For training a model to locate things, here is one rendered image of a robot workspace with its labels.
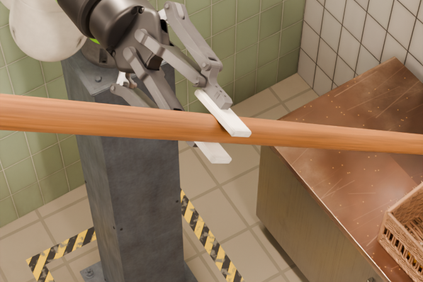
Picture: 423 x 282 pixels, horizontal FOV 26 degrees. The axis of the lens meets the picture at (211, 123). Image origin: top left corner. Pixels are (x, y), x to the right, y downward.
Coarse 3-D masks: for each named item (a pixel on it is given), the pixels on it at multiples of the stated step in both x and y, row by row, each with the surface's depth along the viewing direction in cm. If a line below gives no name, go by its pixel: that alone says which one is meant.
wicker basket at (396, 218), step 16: (416, 192) 236; (400, 208) 237; (416, 208) 245; (384, 224) 238; (400, 224) 232; (416, 224) 248; (384, 240) 243; (400, 240) 235; (416, 240) 229; (400, 256) 239; (416, 256) 232; (416, 272) 235
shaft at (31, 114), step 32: (0, 96) 74; (32, 96) 78; (0, 128) 75; (32, 128) 77; (64, 128) 79; (96, 128) 82; (128, 128) 85; (160, 128) 89; (192, 128) 92; (224, 128) 96; (256, 128) 101; (288, 128) 106; (320, 128) 112; (352, 128) 119
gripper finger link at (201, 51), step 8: (168, 8) 101; (176, 8) 101; (184, 8) 102; (168, 16) 101; (176, 16) 100; (184, 16) 102; (176, 24) 100; (184, 24) 100; (192, 24) 102; (176, 32) 100; (184, 32) 99; (192, 32) 100; (184, 40) 99; (192, 40) 98; (200, 40) 100; (192, 48) 98; (200, 48) 98; (208, 48) 100; (192, 56) 98; (200, 56) 98; (208, 56) 98; (216, 56) 99; (200, 64) 98; (208, 64) 97
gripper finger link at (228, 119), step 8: (200, 96) 97; (208, 96) 97; (208, 104) 96; (216, 112) 96; (224, 112) 96; (232, 112) 98; (224, 120) 95; (232, 120) 96; (240, 120) 97; (232, 128) 94; (240, 128) 95; (248, 128) 97; (232, 136) 94; (240, 136) 95; (248, 136) 96
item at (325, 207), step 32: (384, 64) 284; (320, 96) 276; (352, 96) 276; (384, 96) 276; (416, 96) 276; (384, 128) 269; (416, 128) 269; (288, 160) 262; (320, 160) 262; (352, 160) 262; (384, 160) 262; (416, 160) 262; (288, 192) 273; (320, 192) 256; (352, 192) 256; (384, 192) 256; (288, 224) 285; (320, 224) 263; (352, 224) 249; (320, 256) 274; (352, 256) 254; (384, 256) 243
